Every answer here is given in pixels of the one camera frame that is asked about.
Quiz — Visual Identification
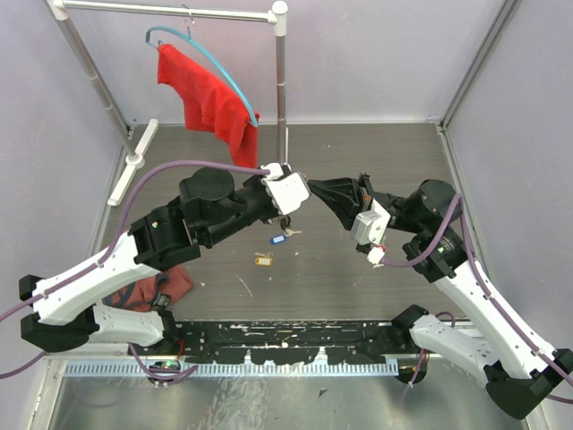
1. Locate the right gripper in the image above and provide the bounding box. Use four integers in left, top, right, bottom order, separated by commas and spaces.
306, 171, 426, 234

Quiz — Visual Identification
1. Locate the wire keyring with keys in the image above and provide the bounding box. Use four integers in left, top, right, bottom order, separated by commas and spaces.
267, 215, 291, 231

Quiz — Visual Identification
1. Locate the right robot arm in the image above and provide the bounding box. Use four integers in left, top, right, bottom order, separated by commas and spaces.
308, 174, 572, 419

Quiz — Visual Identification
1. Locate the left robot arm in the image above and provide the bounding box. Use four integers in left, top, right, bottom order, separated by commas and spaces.
19, 160, 310, 355

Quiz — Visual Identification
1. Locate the key with blue tag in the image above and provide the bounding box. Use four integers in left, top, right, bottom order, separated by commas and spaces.
269, 228, 301, 245

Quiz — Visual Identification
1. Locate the key with yellow tag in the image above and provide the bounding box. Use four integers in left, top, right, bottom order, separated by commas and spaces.
254, 253, 274, 266

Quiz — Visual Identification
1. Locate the red shirt on hanger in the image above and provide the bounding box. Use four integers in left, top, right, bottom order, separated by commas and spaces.
158, 44, 258, 168

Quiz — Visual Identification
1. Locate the metal clothes rack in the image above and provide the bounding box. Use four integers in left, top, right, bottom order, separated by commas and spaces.
47, 1, 288, 207

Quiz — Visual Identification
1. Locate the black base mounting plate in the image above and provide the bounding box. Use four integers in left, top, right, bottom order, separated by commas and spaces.
135, 320, 408, 366

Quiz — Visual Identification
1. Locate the maroon shirt on table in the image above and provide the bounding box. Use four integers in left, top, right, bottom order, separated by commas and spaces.
101, 264, 193, 312

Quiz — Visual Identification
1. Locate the blue clothes hanger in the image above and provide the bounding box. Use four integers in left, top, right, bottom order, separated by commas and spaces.
145, 23, 259, 127

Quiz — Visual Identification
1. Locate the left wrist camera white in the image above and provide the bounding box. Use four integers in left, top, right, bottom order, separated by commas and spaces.
261, 163, 311, 216

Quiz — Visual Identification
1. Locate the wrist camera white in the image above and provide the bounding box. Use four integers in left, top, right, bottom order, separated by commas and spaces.
261, 163, 311, 216
350, 203, 390, 268

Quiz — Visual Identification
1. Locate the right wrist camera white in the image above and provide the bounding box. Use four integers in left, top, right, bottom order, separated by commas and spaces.
350, 203, 390, 268

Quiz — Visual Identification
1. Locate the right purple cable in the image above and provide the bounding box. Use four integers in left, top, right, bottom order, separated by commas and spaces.
382, 193, 573, 404

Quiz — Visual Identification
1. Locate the purple cable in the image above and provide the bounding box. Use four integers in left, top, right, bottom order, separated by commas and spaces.
382, 193, 573, 404
0, 159, 272, 407

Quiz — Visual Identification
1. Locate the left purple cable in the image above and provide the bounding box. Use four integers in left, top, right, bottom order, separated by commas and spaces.
0, 159, 272, 407

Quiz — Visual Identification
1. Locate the white slotted cable duct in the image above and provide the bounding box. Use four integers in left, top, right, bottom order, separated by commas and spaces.
64, 358, 399, 378

